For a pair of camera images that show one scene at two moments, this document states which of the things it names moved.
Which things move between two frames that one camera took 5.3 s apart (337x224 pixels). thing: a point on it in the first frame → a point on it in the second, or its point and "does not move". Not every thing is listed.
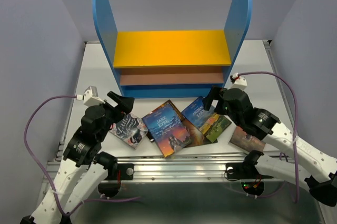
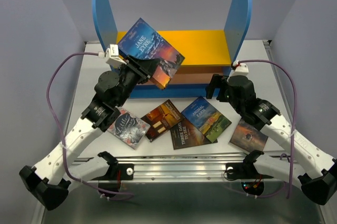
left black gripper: (125, 103) → (144, 69)
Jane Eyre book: (167, 129) → (141, 40)
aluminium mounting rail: (163, 169) does not move
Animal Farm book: (209, 122) does not move
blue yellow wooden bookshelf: (175, 63) does not move
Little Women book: (130, 130) does not move
